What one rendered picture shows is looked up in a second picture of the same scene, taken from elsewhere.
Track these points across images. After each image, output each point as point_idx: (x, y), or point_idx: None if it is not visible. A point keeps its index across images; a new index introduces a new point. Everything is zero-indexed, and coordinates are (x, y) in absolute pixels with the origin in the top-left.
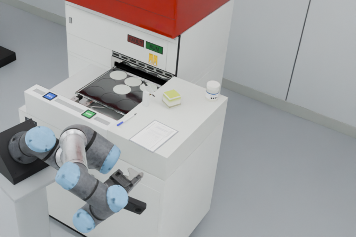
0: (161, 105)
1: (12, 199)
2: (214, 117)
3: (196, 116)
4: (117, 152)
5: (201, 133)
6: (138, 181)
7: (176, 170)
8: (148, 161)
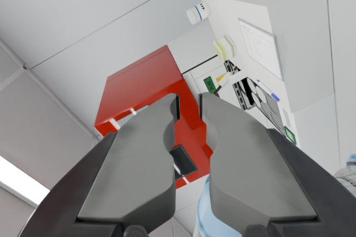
0: (238, 55)
1: None
2: None
3: (220, 9)
4: (204, 193)
5: None
6: (162, 132)
7: None
8: (301, 31)
